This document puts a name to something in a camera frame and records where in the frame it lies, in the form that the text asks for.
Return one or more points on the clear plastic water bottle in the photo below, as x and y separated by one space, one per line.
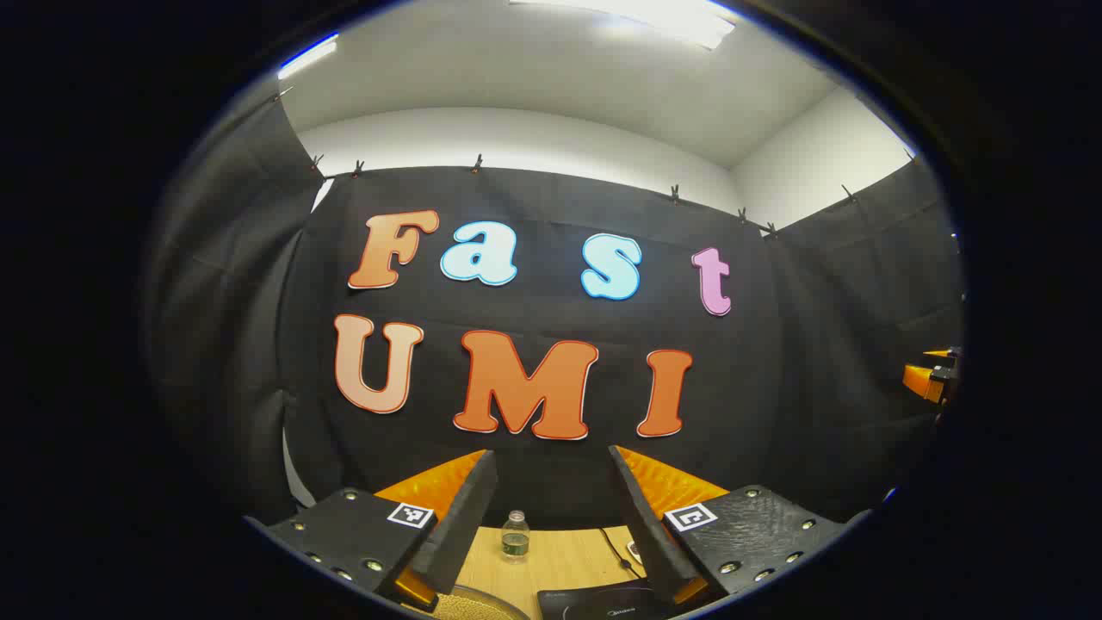
515 534

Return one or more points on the black induction cooktop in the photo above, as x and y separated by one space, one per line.
594 603

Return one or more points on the black backdrop cloth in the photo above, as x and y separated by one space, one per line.
775 387

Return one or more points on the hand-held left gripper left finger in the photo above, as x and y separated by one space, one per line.
461 525

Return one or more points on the ceiling light fixture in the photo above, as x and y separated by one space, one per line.
306 56

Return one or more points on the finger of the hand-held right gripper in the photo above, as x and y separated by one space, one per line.
940 353
921 381

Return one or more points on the white divided bean dish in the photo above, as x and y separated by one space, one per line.
634 551

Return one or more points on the row of black cloth clips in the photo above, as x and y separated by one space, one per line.
476 164

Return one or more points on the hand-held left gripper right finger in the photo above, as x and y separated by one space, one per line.
646 525

